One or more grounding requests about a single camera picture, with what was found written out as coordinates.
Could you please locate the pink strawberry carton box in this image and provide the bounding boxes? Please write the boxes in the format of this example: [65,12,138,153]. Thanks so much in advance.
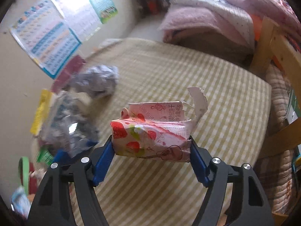
[110,87,208,162]

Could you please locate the red bin with green rim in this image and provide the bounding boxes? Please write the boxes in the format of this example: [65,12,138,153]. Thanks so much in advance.
[18,157,38,195]

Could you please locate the yellow snack packet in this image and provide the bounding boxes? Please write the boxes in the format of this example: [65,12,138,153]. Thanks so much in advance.
[30,89,53,136]

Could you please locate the crumpled grey paper ball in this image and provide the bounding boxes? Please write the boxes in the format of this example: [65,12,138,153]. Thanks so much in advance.
[69,65,119,98]

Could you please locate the maroon snack bag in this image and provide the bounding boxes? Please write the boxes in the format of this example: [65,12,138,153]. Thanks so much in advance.
[50,55,86,94]

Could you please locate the blue learning chart poster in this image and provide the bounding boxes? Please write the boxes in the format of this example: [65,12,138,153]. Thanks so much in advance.
[10,0,81,79]

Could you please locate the teal cartoon chart poster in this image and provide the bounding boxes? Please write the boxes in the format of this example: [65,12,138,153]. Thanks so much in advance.
[89,0,118,24]

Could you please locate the white table chart poster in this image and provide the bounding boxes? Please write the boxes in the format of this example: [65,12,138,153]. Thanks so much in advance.
[51,0,102,42]

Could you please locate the pink fuzzy blanket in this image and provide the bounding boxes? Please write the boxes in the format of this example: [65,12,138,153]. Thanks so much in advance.
[159,5,254,50]

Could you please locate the white quilted blanket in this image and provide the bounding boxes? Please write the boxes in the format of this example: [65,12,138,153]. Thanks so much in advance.
[169,0,255,49]

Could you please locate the purple pillow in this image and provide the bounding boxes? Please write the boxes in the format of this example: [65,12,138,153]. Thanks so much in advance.
[225,0,300,36]

